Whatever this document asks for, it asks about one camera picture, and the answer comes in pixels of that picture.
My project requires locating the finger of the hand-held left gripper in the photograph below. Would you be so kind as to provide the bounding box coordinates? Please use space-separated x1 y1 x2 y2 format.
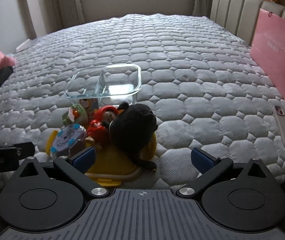
14 142 35 162

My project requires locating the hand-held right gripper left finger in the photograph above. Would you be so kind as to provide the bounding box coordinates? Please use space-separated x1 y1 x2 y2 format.
15 147 111 200

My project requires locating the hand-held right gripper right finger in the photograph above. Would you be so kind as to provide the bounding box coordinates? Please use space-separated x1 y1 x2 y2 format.
178 147 275 200

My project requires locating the red figure toy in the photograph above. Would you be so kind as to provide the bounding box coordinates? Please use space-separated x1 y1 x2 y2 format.
86 105 120 151

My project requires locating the yellow plastic container lid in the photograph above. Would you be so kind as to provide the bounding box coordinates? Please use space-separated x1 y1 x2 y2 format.
45 130 158 187

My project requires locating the green toy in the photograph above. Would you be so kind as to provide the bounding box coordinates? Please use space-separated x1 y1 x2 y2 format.
63 104 89 125

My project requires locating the colourful cartoon card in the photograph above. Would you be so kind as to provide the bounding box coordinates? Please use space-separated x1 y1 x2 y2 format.
79 98 99 123

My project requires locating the black plush toy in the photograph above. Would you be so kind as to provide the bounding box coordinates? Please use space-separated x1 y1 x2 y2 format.
110 102 158 172

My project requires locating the clear glass divided container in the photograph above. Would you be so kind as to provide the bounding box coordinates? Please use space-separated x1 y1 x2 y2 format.
65 64 142 108

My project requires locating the white book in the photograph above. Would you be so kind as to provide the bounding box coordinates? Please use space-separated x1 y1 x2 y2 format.
16 39 32 53

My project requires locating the pink paper bag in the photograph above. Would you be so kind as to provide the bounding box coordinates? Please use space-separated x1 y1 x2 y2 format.
250 8 285 103

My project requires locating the beige padded headboard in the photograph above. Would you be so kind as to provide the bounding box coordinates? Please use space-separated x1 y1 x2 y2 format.
210 0 285 46

